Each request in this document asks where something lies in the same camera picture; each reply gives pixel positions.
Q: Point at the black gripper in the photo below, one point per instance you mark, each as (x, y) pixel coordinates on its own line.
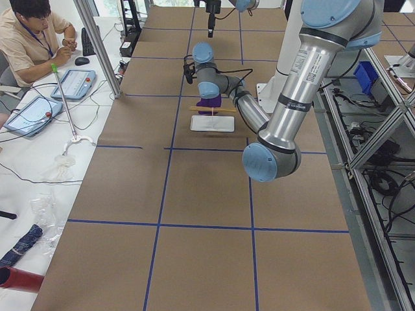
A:
(211, 9)

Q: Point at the purple towel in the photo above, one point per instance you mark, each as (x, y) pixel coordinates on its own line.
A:
(210, 102)

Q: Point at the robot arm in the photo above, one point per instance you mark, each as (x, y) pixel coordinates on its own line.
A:
(240, 6)
(328, 27)

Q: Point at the white rack base tray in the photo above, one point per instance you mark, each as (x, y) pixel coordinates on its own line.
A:
(204, 123)

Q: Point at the black keyboard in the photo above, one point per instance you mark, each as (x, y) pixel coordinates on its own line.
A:
(87, 46)

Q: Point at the black computer mouse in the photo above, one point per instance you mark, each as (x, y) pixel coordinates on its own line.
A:
(81, 61)

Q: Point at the blue teach pendant far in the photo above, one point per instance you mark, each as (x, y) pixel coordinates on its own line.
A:
(76, 83)

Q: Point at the blue teach pendant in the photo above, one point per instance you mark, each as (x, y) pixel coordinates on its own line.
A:
(34, 117)
(76, 83)

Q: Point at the blue storage bin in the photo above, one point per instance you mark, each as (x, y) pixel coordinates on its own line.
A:
(366, 76)

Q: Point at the person in beige shirt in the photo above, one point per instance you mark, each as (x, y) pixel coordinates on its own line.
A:
(33, 38)

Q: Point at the blue teach pendant near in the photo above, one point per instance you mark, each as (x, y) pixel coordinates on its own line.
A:
(34, 117)

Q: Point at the folded blue umbrella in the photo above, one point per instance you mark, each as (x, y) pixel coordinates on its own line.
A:
(24, 244)

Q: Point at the red cylinder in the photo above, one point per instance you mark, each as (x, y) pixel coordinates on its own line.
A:
(20, 280)

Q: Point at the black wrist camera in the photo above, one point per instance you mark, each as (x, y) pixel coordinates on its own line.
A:
(189, 69)

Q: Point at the aluminium frame post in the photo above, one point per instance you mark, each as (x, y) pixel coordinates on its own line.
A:
(86, 16)

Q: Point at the grabber stick green handle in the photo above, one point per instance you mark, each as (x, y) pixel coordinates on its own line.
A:
(76, 138)

